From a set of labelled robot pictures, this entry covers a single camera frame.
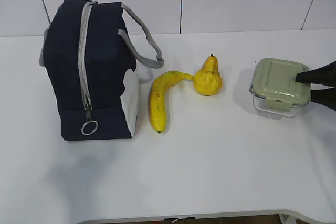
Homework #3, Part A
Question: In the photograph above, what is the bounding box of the yellow banana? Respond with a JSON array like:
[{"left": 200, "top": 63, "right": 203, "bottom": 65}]
[{"left": 149, "top": 70, "right": 193, "bottom": 133}]

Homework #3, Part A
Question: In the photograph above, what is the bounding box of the yellow pear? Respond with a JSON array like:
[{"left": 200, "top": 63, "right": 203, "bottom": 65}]
[{"left": 193, "top": 54, "right": 223, "bottom": 96}]

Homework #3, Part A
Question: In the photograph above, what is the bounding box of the navy blue lunch bag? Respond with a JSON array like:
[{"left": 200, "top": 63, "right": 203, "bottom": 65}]
[{"left": 38, "top": 0, "right": 165, "bottom": 141}]

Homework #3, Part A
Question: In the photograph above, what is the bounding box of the glass container green lid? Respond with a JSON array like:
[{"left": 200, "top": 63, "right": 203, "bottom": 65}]
[{"left": 249, "top": 58, "right": 311, "bottom": 118}]

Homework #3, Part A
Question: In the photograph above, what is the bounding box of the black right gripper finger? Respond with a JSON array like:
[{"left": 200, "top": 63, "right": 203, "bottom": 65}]
[
  {"left": 311, "top": 88, "right": 336, "bottom": 110},
  {"left": 295, "top": 61, "right": 336, "bottom": 88}
]

